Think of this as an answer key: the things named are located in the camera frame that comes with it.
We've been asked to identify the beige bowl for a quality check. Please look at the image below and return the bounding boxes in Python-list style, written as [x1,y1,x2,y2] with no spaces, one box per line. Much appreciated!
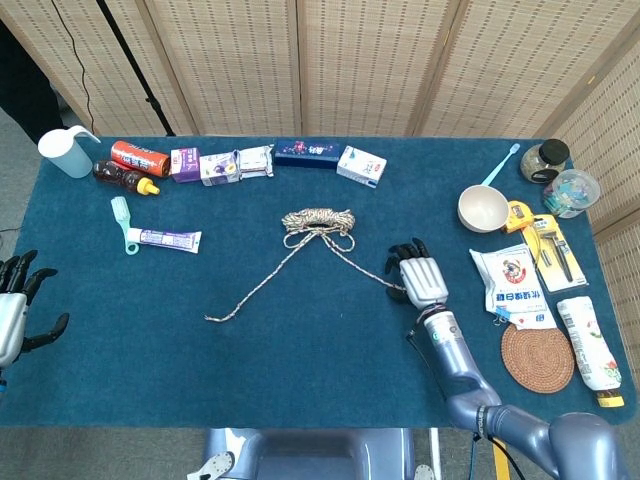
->
[457,184,510,234]

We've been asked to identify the braided rope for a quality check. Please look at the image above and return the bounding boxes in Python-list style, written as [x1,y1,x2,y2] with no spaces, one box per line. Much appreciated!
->
[203,207,409,323]

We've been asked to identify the blue grey robot torso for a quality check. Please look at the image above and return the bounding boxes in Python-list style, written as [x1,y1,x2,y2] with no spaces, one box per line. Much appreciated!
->
[187,427,436,480]

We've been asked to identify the brown woven round coaster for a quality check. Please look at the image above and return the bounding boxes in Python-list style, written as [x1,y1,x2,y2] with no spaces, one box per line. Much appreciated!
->
[500,323,576,395]

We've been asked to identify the white table leg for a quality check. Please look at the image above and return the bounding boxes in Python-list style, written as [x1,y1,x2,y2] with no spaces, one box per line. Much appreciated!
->
[428,428,442,480]

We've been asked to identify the razor in yellow blister pack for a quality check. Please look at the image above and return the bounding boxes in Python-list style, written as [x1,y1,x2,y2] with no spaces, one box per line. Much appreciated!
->
[521,213,589,294]

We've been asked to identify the purple milk carton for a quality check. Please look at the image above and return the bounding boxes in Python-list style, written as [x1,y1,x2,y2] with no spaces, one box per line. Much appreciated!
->
[170,147,202,184]

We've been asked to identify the yellow tape measure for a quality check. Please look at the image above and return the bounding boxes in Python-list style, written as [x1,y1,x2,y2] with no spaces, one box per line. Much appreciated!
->
[501,200,535,235]

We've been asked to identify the white drink bottle yellow cap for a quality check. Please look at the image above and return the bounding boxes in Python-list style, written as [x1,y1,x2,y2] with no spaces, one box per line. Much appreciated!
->
[556,295,626,407]

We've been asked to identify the blue table mat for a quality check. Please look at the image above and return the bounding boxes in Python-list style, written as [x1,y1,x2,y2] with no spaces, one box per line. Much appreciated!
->
[0,135,636,430]

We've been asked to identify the mint green toothbrush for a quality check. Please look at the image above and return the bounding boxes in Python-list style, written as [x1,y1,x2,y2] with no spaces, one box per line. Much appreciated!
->
[110,196,140,256]

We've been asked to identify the brown tea bottle yellow cap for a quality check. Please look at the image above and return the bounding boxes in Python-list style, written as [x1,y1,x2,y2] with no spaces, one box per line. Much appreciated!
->
[92,159,161,196]

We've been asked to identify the white printed food bag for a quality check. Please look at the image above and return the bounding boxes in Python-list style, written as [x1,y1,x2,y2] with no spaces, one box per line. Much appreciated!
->
[468,243,547,317]

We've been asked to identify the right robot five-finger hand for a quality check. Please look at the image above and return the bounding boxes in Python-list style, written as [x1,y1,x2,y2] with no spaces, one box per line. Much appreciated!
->
[384,237,450,307]

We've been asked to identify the white blue red box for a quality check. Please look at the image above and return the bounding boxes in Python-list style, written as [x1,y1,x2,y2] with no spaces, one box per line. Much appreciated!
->
[336,145,388,190]

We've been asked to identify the white purple toothpaste tube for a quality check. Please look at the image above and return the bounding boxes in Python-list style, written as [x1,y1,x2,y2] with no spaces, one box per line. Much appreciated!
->
[126,227,203,254]

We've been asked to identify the clear plastic jar of clips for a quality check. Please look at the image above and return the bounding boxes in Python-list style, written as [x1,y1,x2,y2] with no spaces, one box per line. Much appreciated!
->
[542,168,601,219]

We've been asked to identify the white plastic pitcher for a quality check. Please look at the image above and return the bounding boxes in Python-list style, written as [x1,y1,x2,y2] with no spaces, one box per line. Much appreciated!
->
[37,125,102,179]

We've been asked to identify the thin black hanging cable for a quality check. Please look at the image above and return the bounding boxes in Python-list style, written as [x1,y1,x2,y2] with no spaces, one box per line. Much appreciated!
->
[51,0,96,135]

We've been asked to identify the clear wrapped packet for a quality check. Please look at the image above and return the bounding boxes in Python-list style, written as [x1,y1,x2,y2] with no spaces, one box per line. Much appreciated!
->
[235,144,276,180]

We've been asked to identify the dark blue long box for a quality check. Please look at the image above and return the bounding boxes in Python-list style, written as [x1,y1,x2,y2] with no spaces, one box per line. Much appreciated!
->
[273,140,342,170]

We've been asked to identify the light blue toothbrush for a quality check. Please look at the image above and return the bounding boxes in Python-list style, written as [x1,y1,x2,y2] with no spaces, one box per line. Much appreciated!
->
[480,142,522,186]

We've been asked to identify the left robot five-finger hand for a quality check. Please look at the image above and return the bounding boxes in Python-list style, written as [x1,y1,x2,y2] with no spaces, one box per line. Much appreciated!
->
[0,249,70,371]

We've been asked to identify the glass jar black lid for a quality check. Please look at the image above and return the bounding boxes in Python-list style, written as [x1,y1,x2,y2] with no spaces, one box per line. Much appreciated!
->
[520,138,571,185]

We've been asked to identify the white purple drink carton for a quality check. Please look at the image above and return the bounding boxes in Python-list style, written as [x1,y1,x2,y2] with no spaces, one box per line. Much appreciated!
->
[199,151,239,187]

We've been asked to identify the orange red can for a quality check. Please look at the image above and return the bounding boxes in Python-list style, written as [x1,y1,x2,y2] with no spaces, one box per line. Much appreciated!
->
[110,140,171,179]

